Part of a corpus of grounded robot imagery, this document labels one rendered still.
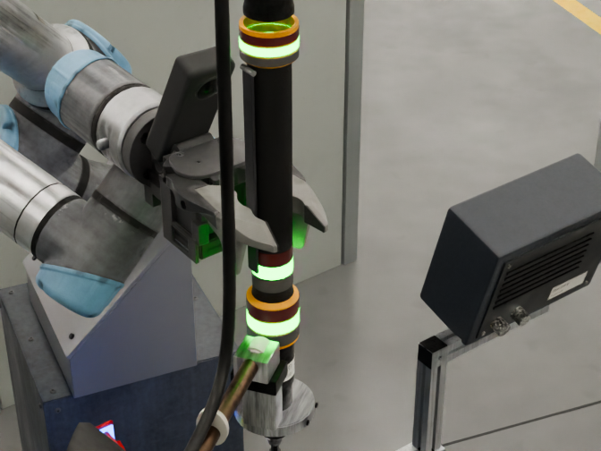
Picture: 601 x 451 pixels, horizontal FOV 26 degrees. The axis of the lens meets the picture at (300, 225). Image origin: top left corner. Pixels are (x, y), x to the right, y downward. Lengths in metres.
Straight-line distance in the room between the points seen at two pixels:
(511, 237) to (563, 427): 1.63
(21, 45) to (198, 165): 0.62
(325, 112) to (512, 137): 1.19
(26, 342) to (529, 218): 0.77
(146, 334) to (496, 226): 0.51
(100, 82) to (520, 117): 3.63
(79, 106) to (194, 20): 2.02
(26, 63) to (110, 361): 0.45
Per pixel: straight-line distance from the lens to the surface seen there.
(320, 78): 3.51
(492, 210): 1.82
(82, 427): 1.17
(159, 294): 1.82
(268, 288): 1.04
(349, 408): 3.37
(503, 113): 4.76
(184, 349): 1.90
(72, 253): 1.27
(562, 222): 1.84
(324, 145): 3.62
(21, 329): 2.03
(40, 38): 1.67
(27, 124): 1.79
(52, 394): 1.90
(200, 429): 0.96
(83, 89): 1.20
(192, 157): 1.07
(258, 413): 1.10
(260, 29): 0.97
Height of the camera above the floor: 2.21
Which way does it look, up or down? 33 degrees down
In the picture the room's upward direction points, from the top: straight up
